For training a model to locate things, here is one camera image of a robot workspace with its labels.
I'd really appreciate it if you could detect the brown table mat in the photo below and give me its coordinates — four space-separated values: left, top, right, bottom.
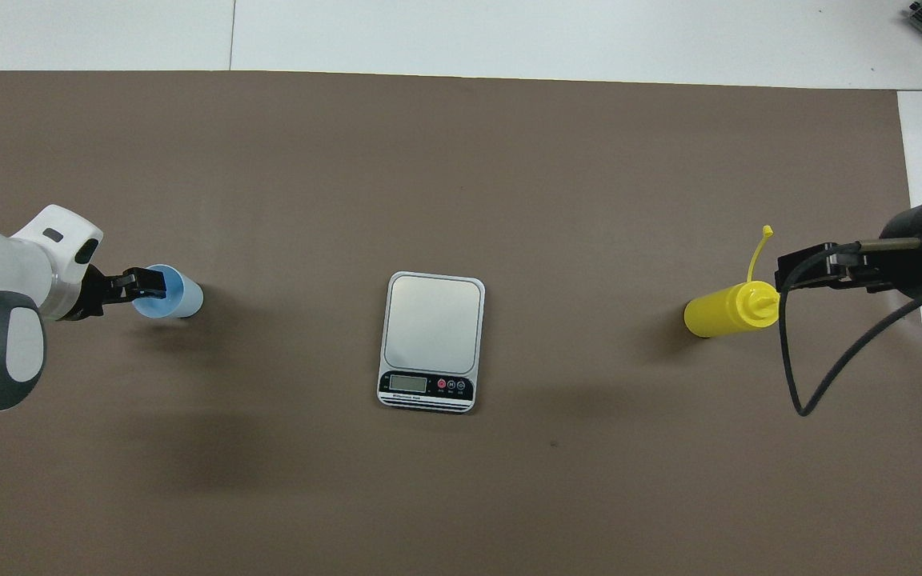
0 70 922 576

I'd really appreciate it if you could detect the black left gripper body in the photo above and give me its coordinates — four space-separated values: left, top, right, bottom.
55 266 122 322

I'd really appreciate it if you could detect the yellow squeeze bottle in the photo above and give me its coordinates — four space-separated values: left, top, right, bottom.
683 226 780 339

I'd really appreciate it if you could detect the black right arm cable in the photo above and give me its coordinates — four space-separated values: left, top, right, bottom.
777 240 922 418

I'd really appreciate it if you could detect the light blue plastic cup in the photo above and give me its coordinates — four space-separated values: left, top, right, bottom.
133 264 204 319

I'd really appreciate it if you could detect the silver digital kitchen scale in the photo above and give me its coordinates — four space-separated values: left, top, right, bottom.
377 271 487 414

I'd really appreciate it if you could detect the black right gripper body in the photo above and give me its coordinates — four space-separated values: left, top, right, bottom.
853 202 922 302

